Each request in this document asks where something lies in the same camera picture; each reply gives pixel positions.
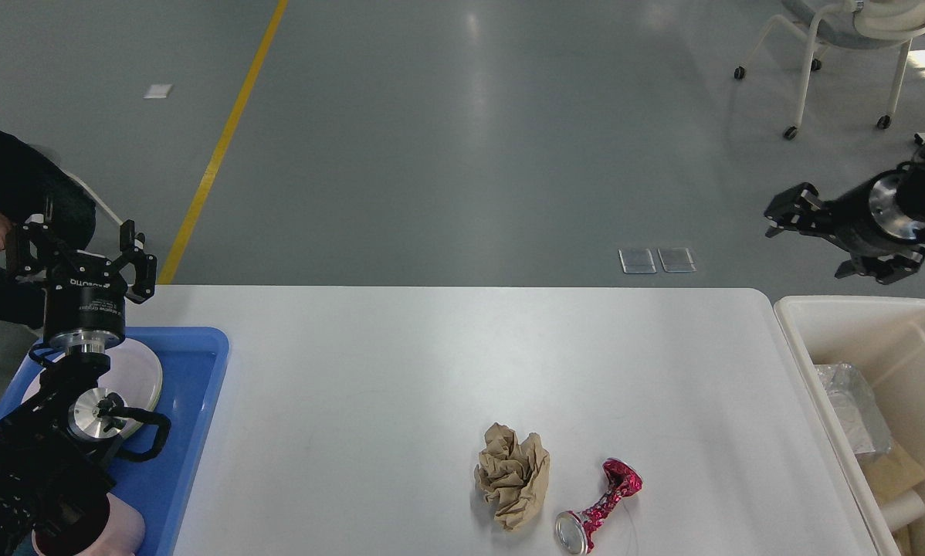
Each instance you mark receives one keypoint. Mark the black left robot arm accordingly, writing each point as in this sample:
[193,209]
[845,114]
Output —
[55,447]

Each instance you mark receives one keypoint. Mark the clear floor plate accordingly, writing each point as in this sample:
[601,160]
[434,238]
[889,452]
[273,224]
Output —
[637,261]
[677,260]

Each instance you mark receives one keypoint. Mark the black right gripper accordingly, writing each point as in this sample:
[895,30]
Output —
[867,221]

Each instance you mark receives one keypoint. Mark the seated person in black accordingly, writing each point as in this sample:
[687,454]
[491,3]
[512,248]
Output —
[28,181]

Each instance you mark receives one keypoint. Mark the crushed red soda can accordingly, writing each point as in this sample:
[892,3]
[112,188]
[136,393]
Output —
[574,530]

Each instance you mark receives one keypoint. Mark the white chair on left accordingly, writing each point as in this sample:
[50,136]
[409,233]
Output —
[101,205]

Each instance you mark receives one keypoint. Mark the aluminium foil tray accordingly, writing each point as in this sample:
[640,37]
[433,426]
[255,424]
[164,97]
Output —
[856,410]

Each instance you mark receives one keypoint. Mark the white plastic bin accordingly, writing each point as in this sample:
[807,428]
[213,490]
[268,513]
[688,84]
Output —
[885,339]

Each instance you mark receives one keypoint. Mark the blue plastic tray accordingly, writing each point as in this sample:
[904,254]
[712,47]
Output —
[193,361]

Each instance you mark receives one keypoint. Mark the pink plate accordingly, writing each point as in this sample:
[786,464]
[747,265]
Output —
[138,378]

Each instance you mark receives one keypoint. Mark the clear floor plate right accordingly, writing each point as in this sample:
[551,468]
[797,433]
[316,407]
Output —
[677,260]

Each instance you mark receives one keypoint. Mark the pink mug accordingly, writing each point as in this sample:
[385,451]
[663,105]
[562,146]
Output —
[110,527]

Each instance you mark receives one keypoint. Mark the white office chair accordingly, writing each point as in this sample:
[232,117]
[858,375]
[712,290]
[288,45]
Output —
[858,26]

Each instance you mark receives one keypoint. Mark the brown paper bag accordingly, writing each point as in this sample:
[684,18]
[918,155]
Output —
[889,476]

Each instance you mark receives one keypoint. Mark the clear floor plate left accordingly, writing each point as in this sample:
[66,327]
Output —
[637,261]

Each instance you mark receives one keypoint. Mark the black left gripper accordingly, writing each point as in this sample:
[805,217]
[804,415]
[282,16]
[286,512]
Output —
[85,292]

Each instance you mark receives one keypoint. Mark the brown paper ball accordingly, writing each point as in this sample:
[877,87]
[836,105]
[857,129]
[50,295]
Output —
[513,476]

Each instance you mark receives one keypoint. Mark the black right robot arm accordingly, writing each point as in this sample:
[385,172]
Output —
[912,194]

